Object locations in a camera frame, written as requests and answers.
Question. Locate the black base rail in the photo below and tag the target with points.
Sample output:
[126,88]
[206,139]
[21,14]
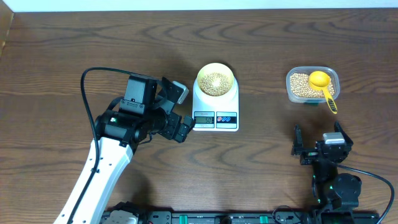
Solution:
[127,212]

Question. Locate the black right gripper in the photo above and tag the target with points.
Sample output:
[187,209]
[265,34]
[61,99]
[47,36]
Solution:
[308,155]

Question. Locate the yellow measuring scoop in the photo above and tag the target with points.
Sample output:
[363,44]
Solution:
[320,81]

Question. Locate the soybeans in bowl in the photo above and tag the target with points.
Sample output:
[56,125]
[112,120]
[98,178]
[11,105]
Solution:
[215,84]

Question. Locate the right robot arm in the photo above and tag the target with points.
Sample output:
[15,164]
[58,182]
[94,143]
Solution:
[337,193]

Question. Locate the yellow plastic bowl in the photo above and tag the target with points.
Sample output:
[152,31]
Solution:
[215,67]

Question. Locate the clear plastic container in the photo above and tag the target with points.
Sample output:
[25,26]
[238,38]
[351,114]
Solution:
[308,70]

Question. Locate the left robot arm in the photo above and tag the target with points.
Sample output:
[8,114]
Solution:
[116,137]

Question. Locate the soybeans pile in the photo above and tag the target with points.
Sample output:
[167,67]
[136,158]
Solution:
[300,87]

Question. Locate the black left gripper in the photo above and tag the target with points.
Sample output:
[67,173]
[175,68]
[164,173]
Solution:
[169,130]

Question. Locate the white digital kitchen scale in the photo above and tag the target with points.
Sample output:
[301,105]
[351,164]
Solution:
[216,113]

